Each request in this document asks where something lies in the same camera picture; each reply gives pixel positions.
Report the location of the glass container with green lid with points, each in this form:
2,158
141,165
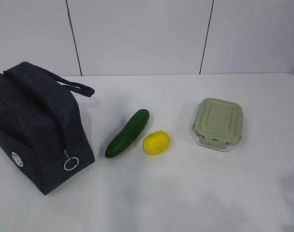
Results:
218,124

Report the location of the dark navy lunch bag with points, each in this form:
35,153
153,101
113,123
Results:
40,125

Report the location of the green cucumber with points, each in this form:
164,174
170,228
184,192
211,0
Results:
128,134

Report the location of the yellow lemon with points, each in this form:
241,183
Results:
156,143

